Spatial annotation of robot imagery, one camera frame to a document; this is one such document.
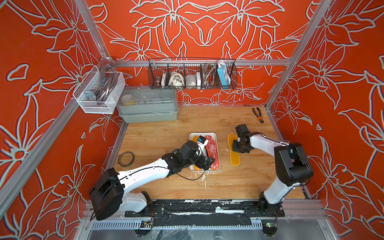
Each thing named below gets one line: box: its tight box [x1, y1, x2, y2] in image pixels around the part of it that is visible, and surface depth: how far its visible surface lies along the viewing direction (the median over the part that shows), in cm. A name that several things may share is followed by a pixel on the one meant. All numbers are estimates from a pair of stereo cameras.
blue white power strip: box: [217, 61, 231, 86], surface depth 89 cm
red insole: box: [205, 135, 219, 170], surface depth 94 cm
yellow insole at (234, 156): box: [227, 133, 241, 167], surface depth 92 cm
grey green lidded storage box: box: [116, 85, 179, 124], surface depth 102 cm
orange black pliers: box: [252, 107, 264, 123], surface depth 115 cm
